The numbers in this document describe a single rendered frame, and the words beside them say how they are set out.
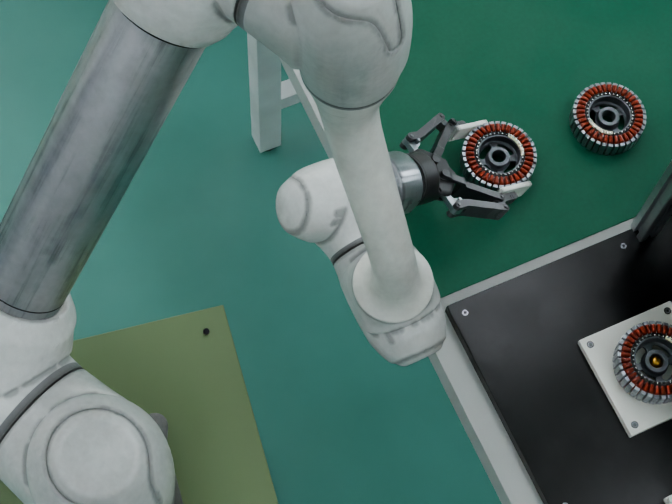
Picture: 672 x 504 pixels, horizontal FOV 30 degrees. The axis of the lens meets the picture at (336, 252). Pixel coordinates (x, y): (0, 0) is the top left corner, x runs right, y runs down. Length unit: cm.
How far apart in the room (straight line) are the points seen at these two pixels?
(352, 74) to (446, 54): 90
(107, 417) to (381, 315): 38
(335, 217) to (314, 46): 54
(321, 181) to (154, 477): 45
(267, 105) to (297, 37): 146
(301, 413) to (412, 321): 98
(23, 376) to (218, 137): 143
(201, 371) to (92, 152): 49
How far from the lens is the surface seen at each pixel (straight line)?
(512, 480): 174
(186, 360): 165
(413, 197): 169
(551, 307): 181
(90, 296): 262
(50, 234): 131
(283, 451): 250
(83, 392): 141
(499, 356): 177
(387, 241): 142
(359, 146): 133
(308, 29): 106
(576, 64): 202
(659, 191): 176
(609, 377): 178
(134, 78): 120
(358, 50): 107
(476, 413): 176
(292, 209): 159
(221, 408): 164
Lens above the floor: 242
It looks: 67 degrees down
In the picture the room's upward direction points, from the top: 6 degrees clockwise
